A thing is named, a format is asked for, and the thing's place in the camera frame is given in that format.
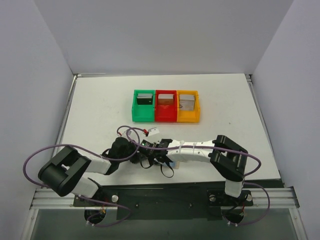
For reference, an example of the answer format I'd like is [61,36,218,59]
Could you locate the beige leather card holder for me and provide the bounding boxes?
[170,161,180,169]

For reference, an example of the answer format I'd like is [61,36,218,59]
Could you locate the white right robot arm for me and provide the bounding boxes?
[139,135,248,205]

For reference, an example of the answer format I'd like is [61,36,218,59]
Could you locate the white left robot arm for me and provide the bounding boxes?
[38,137,141,206]

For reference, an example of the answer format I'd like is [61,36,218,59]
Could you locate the black cards in green bin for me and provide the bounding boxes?
[136,93,153,105]

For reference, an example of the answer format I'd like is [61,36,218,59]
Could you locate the cards in red bin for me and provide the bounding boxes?
[157,93,175,106]

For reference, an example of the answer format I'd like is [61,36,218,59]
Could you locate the cards in yellow bin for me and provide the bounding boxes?
[179,94,195,111]

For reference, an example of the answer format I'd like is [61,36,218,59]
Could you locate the green plastic bin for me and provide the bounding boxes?
[131,89,156,123]

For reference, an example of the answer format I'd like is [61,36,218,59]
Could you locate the red plastic bin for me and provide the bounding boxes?
[154,89,178,123]

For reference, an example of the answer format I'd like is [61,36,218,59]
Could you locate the yellow plastic bin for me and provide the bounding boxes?
[176,90,201,124]

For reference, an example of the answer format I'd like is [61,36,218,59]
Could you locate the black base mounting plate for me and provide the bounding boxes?
[73,182,253,221]

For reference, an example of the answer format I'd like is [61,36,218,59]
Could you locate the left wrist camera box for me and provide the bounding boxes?
[117,131,129,140]

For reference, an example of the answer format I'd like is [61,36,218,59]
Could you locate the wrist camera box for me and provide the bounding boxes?
[117,131,129,140]
[147,127,160,137]

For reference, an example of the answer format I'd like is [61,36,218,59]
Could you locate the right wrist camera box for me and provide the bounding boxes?
[147,127,160,137]

